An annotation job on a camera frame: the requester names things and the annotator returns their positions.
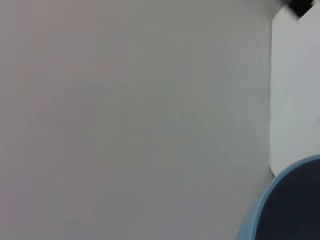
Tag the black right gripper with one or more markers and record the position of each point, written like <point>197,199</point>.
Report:
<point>298,6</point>

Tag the blue bowl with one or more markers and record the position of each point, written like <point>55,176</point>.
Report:
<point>292,202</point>

